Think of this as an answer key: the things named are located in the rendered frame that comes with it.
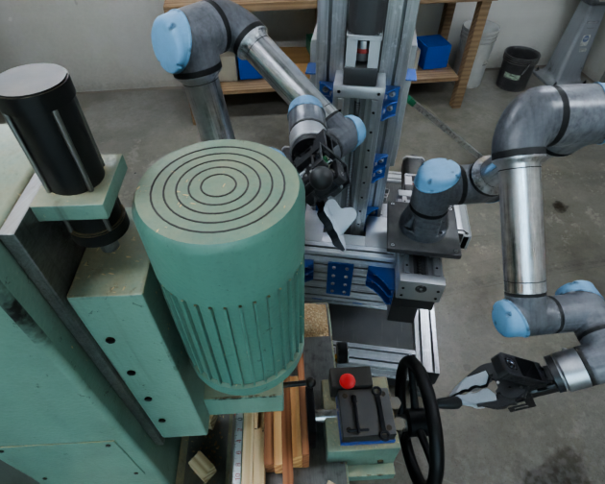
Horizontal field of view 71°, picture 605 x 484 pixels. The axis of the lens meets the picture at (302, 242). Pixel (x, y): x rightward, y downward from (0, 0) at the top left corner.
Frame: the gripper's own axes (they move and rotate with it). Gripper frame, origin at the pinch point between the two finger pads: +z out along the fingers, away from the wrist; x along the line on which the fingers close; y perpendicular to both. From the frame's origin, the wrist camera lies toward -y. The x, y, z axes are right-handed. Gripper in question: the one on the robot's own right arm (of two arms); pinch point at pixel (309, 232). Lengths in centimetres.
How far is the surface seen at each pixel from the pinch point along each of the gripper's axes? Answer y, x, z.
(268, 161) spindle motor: 10.7, -17.9, 8.7
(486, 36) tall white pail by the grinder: 51, 174, -291
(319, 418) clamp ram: -23.5, 25.1, 15.8
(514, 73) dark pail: 53, 215, -287
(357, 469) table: -24.8, 36.5, 22.6
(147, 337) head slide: -12.1, -16.8, 19.3
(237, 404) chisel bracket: -27.9, 8.9, 15.8
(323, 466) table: -27.5, 29.5, 22.5
